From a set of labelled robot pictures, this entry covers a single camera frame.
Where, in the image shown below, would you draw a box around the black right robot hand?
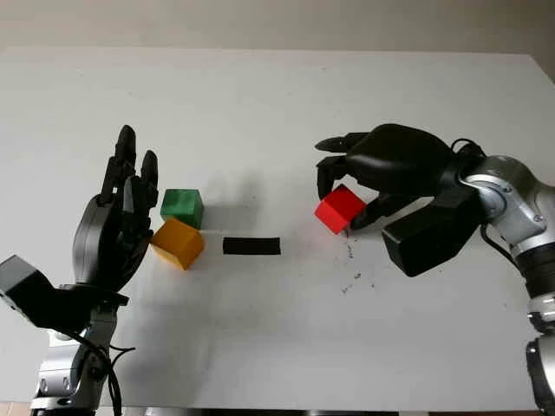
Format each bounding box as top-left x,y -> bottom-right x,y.
314,123 -> 456,231

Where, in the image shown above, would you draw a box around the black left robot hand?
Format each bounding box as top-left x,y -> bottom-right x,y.
72,124 -> 160,296

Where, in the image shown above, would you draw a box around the yellow wooden block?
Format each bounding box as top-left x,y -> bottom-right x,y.
149,218 -> 206,271

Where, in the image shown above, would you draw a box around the red wooden block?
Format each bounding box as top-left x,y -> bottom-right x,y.
314,184 -> 368,236

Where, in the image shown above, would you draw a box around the green wooden block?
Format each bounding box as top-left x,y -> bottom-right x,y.
160,188 -> 205,231

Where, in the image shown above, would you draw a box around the black tape mark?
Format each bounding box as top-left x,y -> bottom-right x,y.
222,236 -> 283,257

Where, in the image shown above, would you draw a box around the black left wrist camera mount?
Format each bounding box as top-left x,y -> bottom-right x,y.
0,254 -> 130,335

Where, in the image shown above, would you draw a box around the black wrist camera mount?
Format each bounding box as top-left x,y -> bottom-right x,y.
0,254 -> 130,335
381,172 -> 483,279

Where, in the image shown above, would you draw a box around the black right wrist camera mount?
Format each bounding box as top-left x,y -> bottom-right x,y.
381,172 -> 483,279

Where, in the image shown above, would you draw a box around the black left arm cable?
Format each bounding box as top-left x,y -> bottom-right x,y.
69,328 -> 137,413

